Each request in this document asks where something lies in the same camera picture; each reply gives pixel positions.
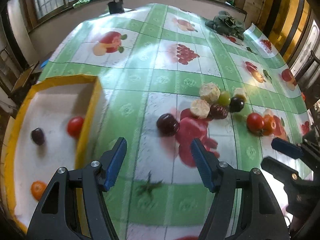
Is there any red jujube date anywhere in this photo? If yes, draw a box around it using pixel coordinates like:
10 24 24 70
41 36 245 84
209 103 228 119

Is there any dark plum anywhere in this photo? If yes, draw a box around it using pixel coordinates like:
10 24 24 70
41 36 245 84
30 127 46 146
156 113 180 137
229 97 245 113

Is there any orange tangerine on table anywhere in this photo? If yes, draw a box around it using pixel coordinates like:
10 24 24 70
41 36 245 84
263 114 277 136

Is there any green tomato stem calyx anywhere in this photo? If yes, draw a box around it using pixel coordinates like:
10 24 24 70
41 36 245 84
137 171 163 199

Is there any red tomato on table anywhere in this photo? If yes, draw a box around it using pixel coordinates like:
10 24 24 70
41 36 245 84
246 112 264 133

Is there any red tomato in box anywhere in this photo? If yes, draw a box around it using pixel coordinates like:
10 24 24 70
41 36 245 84
67 116 84 138

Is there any yellow rimmed white box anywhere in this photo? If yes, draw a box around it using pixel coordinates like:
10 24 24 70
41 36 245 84
3 75 106 233

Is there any dark plum by corn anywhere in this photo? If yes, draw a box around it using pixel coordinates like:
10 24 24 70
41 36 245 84
229 97 245 113

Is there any green grape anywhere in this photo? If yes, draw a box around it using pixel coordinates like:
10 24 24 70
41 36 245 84
217 90 231 107

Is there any corn cob piece back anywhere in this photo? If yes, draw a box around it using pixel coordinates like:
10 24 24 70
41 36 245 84
199 82 221 104

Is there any dark plum in box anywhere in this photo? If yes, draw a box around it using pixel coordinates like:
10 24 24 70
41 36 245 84
30 127 46 146

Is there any corn cob piece right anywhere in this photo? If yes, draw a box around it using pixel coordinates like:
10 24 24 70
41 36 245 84
233 87 247 102

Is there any orange tangerine in box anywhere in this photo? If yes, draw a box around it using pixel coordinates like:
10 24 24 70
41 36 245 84
30 180 47 201

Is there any small loose leaf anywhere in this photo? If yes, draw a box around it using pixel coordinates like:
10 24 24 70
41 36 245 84
263 69 272 82

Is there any green fruit print tablecloth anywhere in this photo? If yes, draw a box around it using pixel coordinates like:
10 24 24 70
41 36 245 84
10 3 313 240

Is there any loose green leaf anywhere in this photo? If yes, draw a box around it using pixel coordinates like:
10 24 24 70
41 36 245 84
246 47 257 55

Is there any wooden chair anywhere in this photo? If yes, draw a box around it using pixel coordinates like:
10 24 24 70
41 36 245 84
8 61 39 98

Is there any green leafy vegetable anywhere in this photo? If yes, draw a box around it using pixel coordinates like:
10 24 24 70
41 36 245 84
205 10 246 41

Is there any black pot on sill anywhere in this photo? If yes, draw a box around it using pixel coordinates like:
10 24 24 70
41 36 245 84
107 0 125 14

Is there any green cloth on sill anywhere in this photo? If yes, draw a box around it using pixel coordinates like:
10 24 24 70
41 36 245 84
72 0 91 9

